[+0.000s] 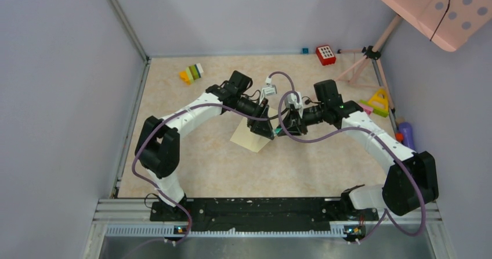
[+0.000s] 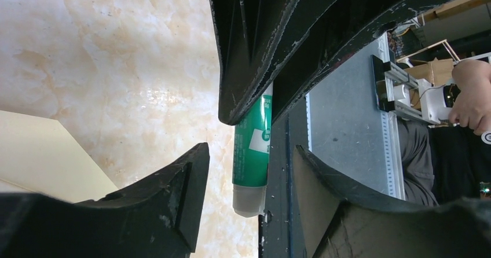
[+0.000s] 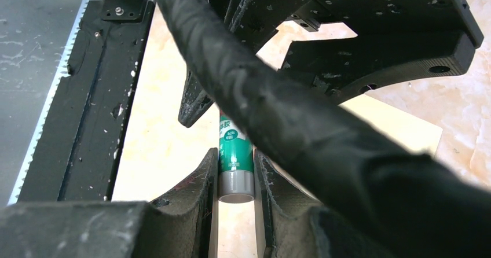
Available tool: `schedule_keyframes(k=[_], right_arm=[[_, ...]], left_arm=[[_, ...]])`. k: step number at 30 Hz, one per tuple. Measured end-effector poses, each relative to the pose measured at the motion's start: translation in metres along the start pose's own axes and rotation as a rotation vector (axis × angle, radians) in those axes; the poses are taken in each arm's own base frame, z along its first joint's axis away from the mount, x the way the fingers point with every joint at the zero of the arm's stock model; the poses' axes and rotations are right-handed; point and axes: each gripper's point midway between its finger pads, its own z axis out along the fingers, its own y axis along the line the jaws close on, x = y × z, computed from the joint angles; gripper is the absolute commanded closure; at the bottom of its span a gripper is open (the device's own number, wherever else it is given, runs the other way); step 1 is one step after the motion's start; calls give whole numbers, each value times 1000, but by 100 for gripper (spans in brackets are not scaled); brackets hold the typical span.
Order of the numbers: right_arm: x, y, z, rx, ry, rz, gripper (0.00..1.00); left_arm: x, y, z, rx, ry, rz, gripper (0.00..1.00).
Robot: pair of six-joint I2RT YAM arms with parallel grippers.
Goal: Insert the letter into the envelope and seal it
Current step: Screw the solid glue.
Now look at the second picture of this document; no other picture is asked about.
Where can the pale yellow envelope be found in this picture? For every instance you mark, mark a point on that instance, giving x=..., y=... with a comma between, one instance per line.
x=39, y=155

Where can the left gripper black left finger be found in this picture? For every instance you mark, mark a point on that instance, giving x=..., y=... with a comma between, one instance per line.
x=158, y=216

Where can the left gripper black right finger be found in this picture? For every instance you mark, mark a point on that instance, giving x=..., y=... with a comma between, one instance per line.
x=341, y=217

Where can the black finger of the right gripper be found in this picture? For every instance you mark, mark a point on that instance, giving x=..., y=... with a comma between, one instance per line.
x=344, y=29
x=255, y=39

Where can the white glue stick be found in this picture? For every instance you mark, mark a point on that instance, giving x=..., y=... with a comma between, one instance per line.
x=251, y=157

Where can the operator bare hand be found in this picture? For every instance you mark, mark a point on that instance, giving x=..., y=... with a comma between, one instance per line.
x=472, y=106

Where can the operator dark clothed body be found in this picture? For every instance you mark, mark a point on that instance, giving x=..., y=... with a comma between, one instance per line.
x=442, y=164

